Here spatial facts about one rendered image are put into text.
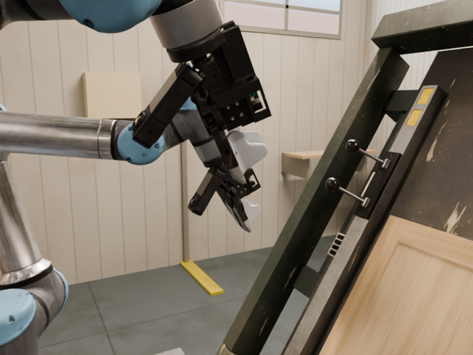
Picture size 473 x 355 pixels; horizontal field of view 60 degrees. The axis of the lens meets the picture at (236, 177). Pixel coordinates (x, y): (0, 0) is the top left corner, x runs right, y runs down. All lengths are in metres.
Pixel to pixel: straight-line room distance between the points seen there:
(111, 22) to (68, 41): 3.54
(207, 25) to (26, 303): 0.68
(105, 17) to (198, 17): 0.14
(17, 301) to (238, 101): 0.65
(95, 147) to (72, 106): 3.08
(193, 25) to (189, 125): 0.43
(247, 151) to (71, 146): 0.36
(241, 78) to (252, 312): 0.94
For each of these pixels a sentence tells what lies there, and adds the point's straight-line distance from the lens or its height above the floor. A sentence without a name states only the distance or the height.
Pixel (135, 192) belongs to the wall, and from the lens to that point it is 4.03.
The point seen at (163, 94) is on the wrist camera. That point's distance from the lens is 0.50.
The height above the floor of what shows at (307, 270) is 1.14.
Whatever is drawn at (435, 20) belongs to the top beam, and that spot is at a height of 1.88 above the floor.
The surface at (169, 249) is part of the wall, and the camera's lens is 4.29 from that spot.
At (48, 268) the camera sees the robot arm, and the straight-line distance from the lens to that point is 1.05.
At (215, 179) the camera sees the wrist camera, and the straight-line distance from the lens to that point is 0.91.
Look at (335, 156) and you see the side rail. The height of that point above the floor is 1.49.
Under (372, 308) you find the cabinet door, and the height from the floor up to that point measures 1.17.
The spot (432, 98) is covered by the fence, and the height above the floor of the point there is 1.66.
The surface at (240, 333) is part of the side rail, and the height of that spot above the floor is 0.96.
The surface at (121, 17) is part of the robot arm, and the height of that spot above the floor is 1.72.
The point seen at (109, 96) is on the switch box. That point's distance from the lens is 3.73.
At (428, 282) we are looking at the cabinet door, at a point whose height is 1.26.
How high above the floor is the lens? 1.66
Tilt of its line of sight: 11 degrees down
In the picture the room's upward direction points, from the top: straight up
